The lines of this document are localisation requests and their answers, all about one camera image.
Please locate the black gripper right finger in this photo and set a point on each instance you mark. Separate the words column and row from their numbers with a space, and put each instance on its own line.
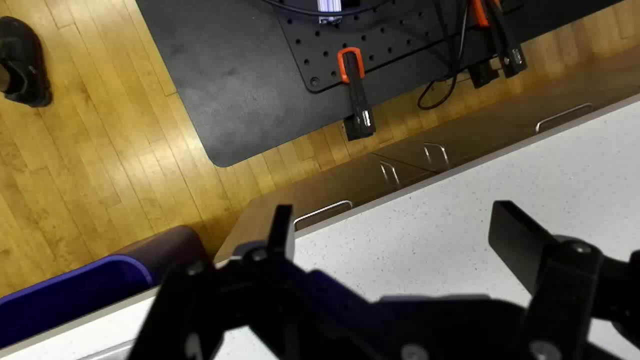
column 539, row 259

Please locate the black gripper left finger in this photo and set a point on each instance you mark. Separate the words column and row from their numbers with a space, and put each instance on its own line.
column 278, row 242

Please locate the blue bin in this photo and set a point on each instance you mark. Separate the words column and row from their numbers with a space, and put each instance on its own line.
column 97, row 285

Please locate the wooden lower cabinet drawers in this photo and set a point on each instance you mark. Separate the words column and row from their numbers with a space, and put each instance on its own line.
column 442, row 148

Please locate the black floor mat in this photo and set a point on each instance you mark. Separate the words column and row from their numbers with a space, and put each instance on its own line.
column 241, row 87

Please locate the orange black clamp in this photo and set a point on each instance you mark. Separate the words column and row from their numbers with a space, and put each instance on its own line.
column 351, row 73
column 489, row 16

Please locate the black shoe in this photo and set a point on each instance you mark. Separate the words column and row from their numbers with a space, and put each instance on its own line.
column 23, row 69

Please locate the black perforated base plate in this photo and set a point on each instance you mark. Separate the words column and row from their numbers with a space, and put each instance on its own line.
column 384, row 30

